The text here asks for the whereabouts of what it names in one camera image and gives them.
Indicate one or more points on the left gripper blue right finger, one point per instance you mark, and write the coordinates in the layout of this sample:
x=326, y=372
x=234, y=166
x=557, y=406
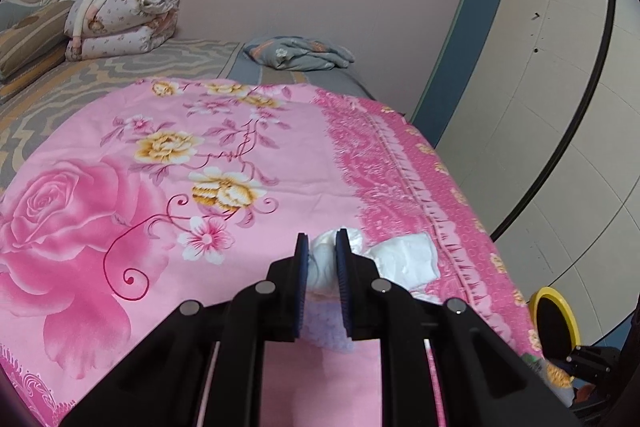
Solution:
x=343, y=260

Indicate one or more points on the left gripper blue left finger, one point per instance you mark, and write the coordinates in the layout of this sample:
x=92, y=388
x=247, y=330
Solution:
x=301, y=262

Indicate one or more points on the small green snack wrapper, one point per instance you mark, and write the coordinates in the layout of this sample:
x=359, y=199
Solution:
x=556, y=380

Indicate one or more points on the yellow rimmed black trash bin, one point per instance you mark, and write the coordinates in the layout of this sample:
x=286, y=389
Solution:
x=555, y=323

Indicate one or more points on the pink floral quilt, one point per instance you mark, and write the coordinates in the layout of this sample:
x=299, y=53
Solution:
x=170, y=189

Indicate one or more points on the grey floral blanket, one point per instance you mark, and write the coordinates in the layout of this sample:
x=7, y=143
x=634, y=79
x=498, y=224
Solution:
x=298, y=54

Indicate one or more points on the white wardrobe doors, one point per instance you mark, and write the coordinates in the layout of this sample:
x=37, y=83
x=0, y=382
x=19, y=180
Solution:
x=533, y=106

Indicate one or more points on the folded white floral comforter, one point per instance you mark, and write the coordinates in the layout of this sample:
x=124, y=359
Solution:
x=106, y=28

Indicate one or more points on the brown striped pillow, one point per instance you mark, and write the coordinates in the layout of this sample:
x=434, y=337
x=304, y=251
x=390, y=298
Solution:
x=32, y=37

